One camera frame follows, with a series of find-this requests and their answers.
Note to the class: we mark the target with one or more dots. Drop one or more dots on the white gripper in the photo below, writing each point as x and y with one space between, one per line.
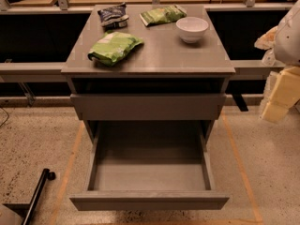
289 39

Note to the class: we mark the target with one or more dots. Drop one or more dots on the green rice chip bag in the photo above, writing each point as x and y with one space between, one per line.
113 47

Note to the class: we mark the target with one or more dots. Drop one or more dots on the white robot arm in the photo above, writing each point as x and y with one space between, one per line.
281 43

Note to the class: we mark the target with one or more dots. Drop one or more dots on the grey drawer cabinet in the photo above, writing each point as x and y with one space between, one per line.
163 65

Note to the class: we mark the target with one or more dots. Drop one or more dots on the open grey bottom drawer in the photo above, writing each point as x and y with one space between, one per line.
149 165

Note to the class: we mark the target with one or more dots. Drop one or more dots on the dark blue snack bag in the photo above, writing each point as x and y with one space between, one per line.
114 17

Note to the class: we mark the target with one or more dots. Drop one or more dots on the grey middle drawer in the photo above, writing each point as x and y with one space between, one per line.
148 107

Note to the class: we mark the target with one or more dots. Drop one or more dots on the white bowl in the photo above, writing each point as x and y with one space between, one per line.
191 29

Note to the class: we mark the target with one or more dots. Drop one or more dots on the black metal stand leg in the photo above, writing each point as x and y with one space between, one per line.
30 207

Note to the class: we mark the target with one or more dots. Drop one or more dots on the grey metal rail frame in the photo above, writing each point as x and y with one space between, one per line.
35 46

